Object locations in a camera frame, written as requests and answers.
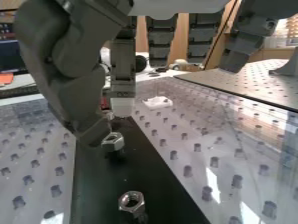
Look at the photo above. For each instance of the large silver hex nut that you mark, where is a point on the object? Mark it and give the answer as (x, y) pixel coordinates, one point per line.
(111, 141)

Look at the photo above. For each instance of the small silver hex nut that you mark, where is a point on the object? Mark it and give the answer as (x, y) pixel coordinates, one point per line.
(131, 201)

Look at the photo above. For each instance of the clear box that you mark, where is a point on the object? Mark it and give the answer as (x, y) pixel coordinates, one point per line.
(230, 100)

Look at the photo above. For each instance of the black plate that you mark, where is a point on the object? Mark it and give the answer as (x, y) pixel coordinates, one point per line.
(106, 186)

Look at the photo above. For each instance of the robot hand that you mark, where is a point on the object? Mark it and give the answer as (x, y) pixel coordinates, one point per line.
(66, 50)

